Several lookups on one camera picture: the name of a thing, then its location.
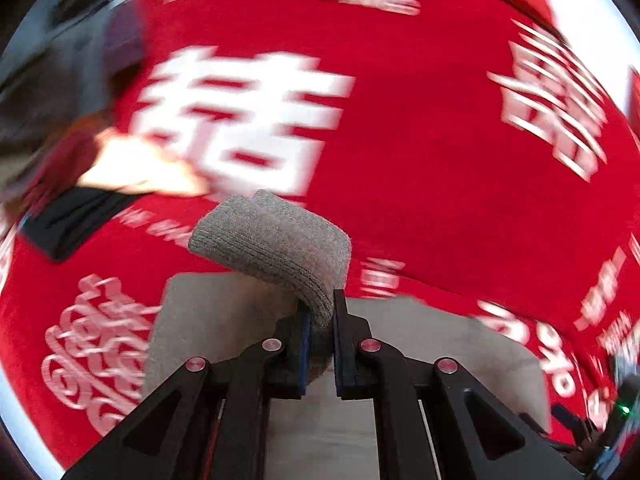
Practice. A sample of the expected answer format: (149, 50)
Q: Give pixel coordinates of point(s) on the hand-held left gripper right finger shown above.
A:
(341, 355)

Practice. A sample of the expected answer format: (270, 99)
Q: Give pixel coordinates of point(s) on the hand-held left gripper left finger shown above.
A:
(302, 355)

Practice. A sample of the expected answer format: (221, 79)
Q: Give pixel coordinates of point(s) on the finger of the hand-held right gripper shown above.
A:
(570, 417)

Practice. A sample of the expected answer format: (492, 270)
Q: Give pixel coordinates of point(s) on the grey knit garment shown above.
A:
(270, 240)

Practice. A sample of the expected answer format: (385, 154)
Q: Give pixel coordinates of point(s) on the red printed blanket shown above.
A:
(415, 160)

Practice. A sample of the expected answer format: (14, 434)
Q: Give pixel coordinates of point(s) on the cream cloth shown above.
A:
(140, 170)

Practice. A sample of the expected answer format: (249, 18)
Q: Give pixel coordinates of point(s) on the maroon cloth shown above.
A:
(60, 170)

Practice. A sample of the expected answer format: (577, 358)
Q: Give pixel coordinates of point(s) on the dark grey cloth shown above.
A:
(55, 60)

